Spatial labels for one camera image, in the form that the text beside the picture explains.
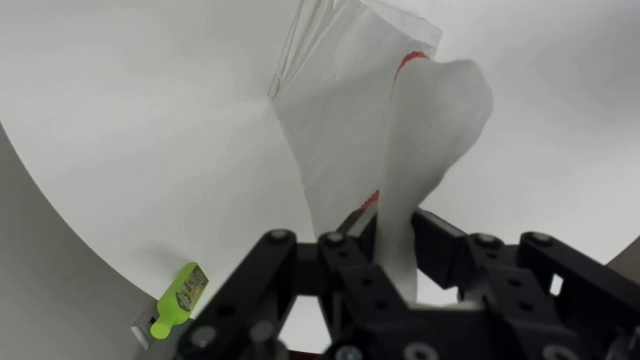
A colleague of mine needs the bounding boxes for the white towel red stripes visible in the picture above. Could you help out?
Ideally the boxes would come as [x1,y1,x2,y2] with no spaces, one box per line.
[269,0,497,312]

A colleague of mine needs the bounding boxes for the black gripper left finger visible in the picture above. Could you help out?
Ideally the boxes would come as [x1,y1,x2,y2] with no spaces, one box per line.
[175,207,412,360]

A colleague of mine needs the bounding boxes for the small green bottle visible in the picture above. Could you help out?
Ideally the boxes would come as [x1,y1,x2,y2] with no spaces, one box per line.
[147,260,210,342]

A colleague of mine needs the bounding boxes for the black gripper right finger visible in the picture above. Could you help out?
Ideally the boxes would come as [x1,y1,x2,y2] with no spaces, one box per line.
[412,208,640,360]

